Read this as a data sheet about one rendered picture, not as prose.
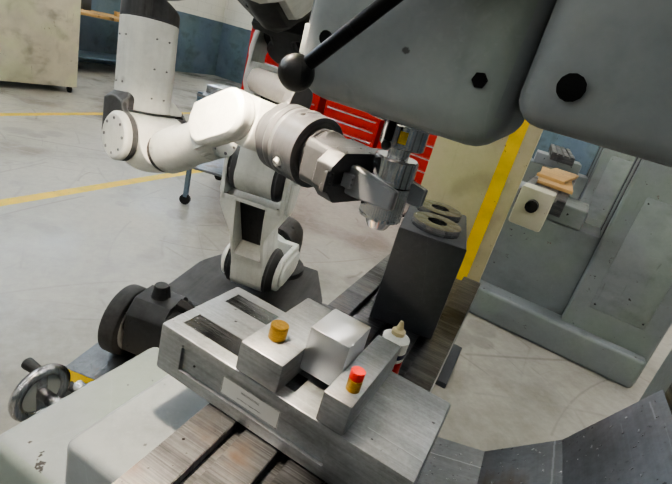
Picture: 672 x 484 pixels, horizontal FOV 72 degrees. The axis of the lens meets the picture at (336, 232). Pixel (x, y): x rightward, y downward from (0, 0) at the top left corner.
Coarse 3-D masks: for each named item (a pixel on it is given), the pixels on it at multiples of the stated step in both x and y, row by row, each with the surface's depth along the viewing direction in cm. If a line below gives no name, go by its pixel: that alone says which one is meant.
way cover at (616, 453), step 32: (608, 416) 61; (640, 416) 56; (448, 448) 70; (512, 448) 67; (544, 448) 64; (576, 448) 60; (608, 448) 56; (640, 448) 52; (448, 480) 64; (480, 480) 64; (512, 480) 61; (544, 480) 58; (576, 480) 55; (608, 480) 51; (640, 480) 48
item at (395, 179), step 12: (372, 168) 48; (384, 168) 47; (384, 180) 47; (396, 180) 47; (408, 180) 47; (408, 192) 48; (360, 204) 50; (396, 204) 48; (372, 216) 49; (384, 216) 48; (396, 216) 49
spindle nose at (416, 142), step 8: (384, 128) 47; (400, 128) 45; (408, 136) 45; (416, 136) 45; (424, 136) 46; (392, 144) 46; (400, 144) 46; (408, 144) 45; (416, 144) 46; (424, 144) 46; (416, 152) 46
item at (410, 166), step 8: (376, 152) 48; (384, 152) 49; (376, 160) 48; (384, 160) 47; (392, 160) 46; (400, 160) 47; (408, 160) 48; (392, 168) 46; (400, 168) 46; (408, 168) 47; (416, 168) 47
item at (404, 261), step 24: (408, 216) 87; (432, 216) 86; (456, 216) 90; (408, 240) 80; (432, 240) 79; (456, 240) 81; (408, 264) 81; (432, 264) 80; (456, 264) 79; (384, 288) 84; (408, 288) 83; (432, 288) 82; (384, 312) 85; (408, 312) 84; (432, 312) 83; (432, 336) 85
